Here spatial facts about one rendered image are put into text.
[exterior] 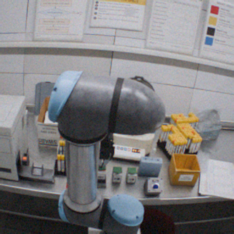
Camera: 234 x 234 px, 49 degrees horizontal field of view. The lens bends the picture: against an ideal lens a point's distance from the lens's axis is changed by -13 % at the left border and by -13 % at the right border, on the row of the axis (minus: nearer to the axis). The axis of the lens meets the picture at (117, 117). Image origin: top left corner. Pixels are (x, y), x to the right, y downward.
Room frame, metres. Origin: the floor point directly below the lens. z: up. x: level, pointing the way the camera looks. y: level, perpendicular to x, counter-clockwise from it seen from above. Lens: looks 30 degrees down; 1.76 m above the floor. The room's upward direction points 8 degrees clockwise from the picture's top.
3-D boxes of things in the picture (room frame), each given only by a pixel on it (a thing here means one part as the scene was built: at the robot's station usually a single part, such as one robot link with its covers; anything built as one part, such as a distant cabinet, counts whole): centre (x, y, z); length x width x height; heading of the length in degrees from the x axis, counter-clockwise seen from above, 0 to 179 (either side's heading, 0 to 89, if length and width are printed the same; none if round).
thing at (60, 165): (0.99, 0.17, 0.93); 0.17 x 0.09 x 0.11; 98
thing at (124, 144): (1.27, -0.08, 0.94); 0.30 x 0.24 x 0.12; 178
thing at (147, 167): (1.03, -0.18, 0.92); 0.10 x 0.07 x 0.10; 92
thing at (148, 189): (0.93, -0.20, 0.92); 0.13 x 0.07 x 0.08; 7
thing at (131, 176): (0.98, -0.10, 0.91); 0.05 x 0.04 x 0.07; 7
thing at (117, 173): (0.97, -0.04, 0.91); 0.05 x 0.04 x 0.07; 7
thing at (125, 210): (0.58, -0.06, 1.07); 0.13 x 0.12 x 0.14; 86
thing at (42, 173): (0.88, 0.34, 0.92); 0.21 x 0.07 x 0.05; 97
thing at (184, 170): (1.04, -0.36, 0.93); 0.13 x 0.13 x 0.10; 3
